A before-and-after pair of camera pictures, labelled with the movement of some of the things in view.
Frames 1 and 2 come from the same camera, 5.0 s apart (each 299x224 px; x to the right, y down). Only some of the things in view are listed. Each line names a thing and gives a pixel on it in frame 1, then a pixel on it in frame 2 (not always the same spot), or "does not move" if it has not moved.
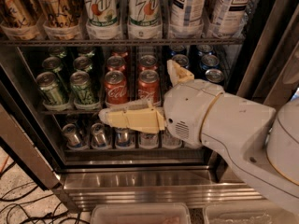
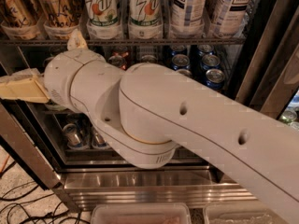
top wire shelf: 149,41 does not move
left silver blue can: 73,136 does not move
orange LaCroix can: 19,19 does not move
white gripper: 188,109 → 58,75
